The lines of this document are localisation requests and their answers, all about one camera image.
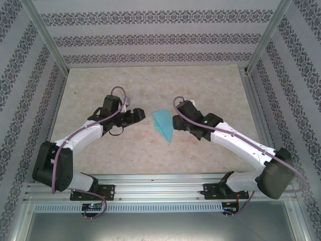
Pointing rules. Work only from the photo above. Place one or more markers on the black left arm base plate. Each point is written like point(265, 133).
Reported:
point(109, 192)

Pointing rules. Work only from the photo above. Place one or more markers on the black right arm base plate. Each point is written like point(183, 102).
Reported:
point(209, 192)

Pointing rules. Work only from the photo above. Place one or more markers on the small circuit board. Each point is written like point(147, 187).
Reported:
point(229, 206)
point(92, 207)

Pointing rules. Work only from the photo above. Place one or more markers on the grey metal panel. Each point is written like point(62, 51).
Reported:
point(160, 227)

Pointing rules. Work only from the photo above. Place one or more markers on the teal cloth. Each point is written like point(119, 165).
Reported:
point(163, 120)

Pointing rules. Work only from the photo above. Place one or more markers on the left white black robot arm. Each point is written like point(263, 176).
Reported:
point(52, 170)

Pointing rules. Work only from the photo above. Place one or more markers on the aluminium frame post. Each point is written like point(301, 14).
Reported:
point(267, 35)
point(21, 223)
point(299, 223)
point(47, 35)

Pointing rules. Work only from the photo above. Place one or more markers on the aluminium mounting rail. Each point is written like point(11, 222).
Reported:
point(160, 190)

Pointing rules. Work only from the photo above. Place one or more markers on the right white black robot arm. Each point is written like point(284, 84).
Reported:
point(273, 180)

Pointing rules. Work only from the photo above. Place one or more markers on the aluminium side rail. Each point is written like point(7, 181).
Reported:
point(58, 100)
point(253, 100)

